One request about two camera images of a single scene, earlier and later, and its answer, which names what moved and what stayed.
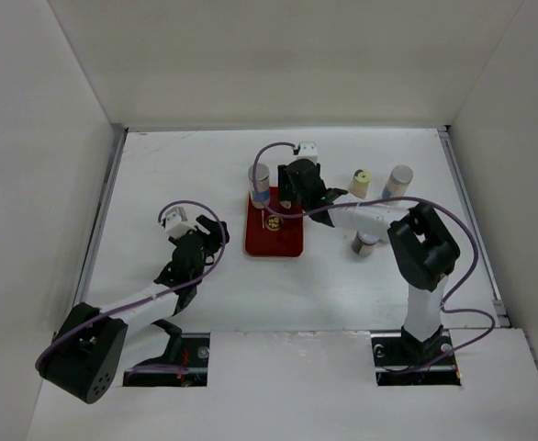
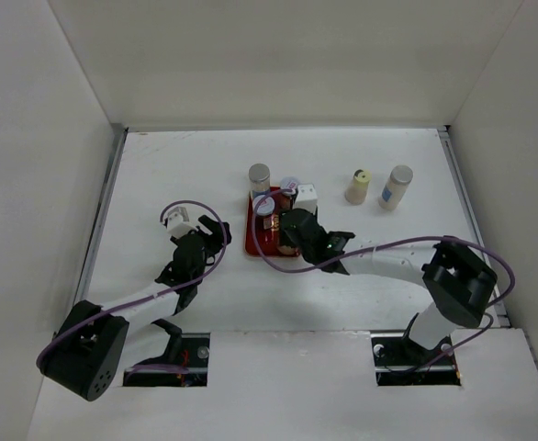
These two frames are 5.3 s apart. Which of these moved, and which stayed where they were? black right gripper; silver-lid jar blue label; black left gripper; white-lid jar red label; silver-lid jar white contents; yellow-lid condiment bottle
Moved: black right gripper; white-lid jar red label
Stayed: black left gripper; silver-lid jar blue label; silver-lid jar white contents; yellow-lid condiment bottle
